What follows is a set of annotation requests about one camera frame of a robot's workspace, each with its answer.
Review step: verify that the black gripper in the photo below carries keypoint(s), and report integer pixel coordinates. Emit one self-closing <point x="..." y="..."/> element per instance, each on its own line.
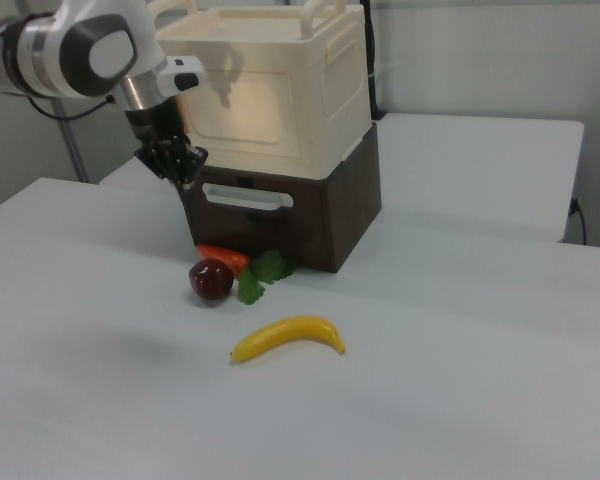
<point x="152" y="127"/>

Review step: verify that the cream cabinet door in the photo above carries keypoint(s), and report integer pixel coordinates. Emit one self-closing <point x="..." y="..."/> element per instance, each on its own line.
<point x="245" y="110"/>

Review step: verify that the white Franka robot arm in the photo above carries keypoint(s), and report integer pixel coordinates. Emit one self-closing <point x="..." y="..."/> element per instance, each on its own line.
<point x="105" y="50"/>

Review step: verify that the cream plastic cabinet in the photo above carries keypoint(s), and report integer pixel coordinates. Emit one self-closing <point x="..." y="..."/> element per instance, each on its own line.
<point x="345" y="90"/>

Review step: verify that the black pole behind cabinet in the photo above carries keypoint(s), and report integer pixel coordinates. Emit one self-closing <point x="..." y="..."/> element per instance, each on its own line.
<point x="372" y="60"/>

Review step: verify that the orange toy carrot with greens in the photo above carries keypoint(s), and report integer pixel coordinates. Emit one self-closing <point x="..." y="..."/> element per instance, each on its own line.
<point x="225" y="256"/>

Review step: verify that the red toy apple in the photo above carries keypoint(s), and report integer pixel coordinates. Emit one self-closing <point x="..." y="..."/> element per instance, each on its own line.
<point x="211" y="279"/>

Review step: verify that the dark brown drawer box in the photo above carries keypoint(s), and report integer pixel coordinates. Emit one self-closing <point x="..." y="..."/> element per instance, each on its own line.
<point x="350" y="210"/>

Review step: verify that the yellow toy banana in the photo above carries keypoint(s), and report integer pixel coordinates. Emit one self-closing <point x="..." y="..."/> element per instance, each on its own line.
<point x="285" y="332"/>

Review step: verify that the grey metal post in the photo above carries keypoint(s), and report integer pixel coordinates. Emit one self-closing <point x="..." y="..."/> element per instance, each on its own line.
<point x="72" y="145"/>

